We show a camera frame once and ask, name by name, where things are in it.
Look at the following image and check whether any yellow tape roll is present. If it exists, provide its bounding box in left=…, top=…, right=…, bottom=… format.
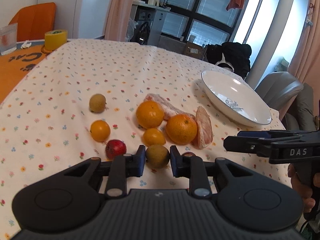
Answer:
left=44, top=29, right=68, bottom=50

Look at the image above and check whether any right hand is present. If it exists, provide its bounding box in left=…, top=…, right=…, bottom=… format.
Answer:
left=287, top=164, right=316, bottom=213

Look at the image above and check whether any white ceramic plate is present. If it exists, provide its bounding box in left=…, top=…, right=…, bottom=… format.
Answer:
left=201, top=70, right=272, bottom=127

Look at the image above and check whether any cardboard box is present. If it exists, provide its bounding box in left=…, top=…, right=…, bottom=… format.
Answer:
left=183, top=42, right=207, bottom=60

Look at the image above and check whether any orange cat placemat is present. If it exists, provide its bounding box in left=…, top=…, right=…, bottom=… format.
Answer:
left=0, top=41, right=52, bottom=102

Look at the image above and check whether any pink curtain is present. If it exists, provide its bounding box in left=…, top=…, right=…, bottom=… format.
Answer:
left=105, top=0, right=133, bottom=42

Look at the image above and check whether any orange chair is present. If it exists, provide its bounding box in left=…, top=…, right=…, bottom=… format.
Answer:
left=9, top=2, right=56, bottom=42

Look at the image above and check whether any grey cabinet counter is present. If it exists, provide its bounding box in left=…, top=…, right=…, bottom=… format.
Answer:
left=130, top=0, right=170, bottom=46

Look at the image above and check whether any clear glass of water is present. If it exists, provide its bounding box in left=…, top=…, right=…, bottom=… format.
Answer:
left=0, top=23, right=17, bottom=55

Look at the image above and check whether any small orange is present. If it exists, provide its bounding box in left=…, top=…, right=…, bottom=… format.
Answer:
left=90, top=120, right=111, bottom=142
left=143, top=128, right=166, bottom=146

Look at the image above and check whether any grey chair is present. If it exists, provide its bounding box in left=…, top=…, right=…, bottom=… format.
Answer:
left=255, top=72, right=304, bottom=110

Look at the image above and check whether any large orange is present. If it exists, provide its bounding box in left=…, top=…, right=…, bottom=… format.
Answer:
left=165, top=114, right=197, bottom=145
left=136, top=101, right=164, bottom=129

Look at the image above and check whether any peeled pomelo segment long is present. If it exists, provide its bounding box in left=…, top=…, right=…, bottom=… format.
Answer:
left=144, top=93, right=195, bottom=120

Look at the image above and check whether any brown kiwi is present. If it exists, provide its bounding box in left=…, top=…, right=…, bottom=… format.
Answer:
left=89, top=94, right=106, bottom=113
left=146, top=145, right=170, bottom=169

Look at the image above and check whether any dark red fruit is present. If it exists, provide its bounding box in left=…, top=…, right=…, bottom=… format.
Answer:
left=182, top=152, right=196, bottom=157

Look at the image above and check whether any floral white tablecloth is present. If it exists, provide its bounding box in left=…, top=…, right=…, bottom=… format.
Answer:
left=1, top=39, right=290, bottom=239

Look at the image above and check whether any black and white garment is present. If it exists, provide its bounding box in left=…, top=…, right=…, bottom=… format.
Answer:
left=206, top=42, right=252, bottom=79

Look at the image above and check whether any red small apple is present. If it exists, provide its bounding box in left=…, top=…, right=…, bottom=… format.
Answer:
left=105, top=139, right=127, bottom=160

